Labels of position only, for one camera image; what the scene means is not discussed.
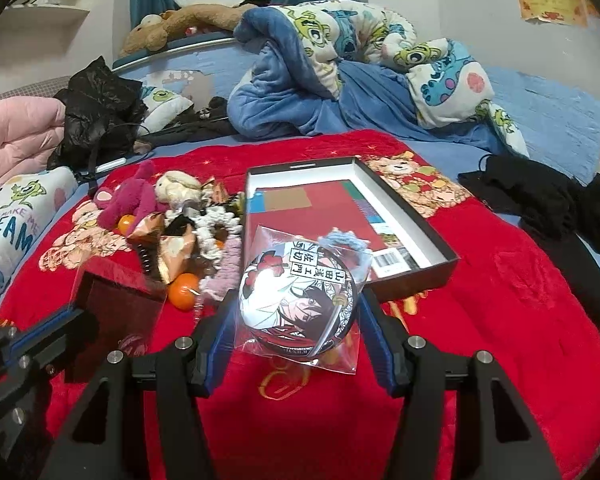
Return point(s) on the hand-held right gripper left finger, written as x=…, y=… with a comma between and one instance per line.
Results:
x=215, y=355

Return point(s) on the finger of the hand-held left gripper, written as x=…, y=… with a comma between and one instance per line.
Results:
x=15, y=430
x=50, y=329

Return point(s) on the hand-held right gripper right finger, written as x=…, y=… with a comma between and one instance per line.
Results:
x=382, y=355

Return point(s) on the small dark box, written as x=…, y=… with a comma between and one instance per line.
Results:
x=125, y=305

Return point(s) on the round illustrated badge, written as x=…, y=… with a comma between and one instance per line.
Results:
x=295, y=300

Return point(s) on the light blue crochet scrunchie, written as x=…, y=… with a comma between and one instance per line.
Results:
x=347, y=237

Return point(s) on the orange triangular snack packet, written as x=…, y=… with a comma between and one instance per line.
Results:
x=147, y=227
x=176, y=257
x=214, y=191

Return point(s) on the orange tangerine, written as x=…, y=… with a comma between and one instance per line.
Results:
x=182, y=291
x=126, y=225

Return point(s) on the pink fluffy scrunchie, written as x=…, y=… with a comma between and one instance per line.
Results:
x=222, y=275

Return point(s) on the red printed blanket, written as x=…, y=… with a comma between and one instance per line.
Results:
x=480, y=335

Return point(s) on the large white printed pillow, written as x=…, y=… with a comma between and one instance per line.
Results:
x=15, y=220

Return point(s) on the black toothed hair clip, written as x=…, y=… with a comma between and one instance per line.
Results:
x=145, y=256

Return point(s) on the white crochet scrunchie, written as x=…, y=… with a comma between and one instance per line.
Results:
x=215, y=230

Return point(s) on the black lace-trimmed scrunchie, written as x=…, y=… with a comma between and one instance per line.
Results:
x=180, y=225

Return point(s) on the pink plush toy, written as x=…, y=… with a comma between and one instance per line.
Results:
x=125, y=195

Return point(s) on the cream plush toy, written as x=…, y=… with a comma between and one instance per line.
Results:
x=177, y=187

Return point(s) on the pink quilt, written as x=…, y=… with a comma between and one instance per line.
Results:
x=15, y=140

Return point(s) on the black garment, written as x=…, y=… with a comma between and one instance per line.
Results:
x=540, y=200

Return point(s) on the dark clothes heap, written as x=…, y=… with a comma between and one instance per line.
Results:
x=195, y=127

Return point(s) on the small monster print pillow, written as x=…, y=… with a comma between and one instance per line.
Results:
x=167, y=102

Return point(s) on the blue cartoon monster blanket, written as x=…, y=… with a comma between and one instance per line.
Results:
x=290, y=90

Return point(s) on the blue bed sheet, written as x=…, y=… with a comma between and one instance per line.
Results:
x=545, y=110

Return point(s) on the brown plush dog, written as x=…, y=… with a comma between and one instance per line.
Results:
x=190, y=17

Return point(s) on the white plush toy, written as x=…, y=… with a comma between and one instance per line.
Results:
x=205, y=1

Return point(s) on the white wall shelf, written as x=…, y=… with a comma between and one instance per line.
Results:
x=45, y=20

